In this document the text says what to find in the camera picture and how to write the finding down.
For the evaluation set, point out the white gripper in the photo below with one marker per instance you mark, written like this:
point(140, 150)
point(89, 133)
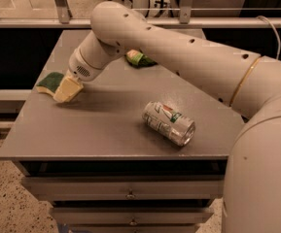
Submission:
point(79, 67)

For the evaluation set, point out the green and yellow sponge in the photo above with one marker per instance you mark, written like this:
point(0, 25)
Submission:
point(50, 83)

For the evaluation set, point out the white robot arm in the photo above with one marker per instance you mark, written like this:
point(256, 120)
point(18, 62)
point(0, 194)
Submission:
point(244, 81)

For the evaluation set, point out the green snack bag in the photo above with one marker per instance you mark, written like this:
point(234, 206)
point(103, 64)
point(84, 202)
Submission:
point(138, 59)

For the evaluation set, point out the grey drawer cabinet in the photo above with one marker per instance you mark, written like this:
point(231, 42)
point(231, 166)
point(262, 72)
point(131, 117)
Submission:
point(101, 135)

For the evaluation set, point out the upper grey drawer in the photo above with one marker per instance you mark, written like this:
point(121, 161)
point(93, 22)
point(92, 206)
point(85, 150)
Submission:
point(80, 189)

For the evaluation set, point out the grey drawer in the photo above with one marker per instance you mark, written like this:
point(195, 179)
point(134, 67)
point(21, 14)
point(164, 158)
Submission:
point(131, 216)
point(80, 189)

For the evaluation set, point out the silver soda can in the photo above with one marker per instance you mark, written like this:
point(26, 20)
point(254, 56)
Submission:
point(169, 123)

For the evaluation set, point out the lower grey drawer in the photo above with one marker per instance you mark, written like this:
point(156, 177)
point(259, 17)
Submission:
point(131, 216)

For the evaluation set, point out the metal railing frame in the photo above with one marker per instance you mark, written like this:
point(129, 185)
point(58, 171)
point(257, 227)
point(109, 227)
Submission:
point(166, 13)

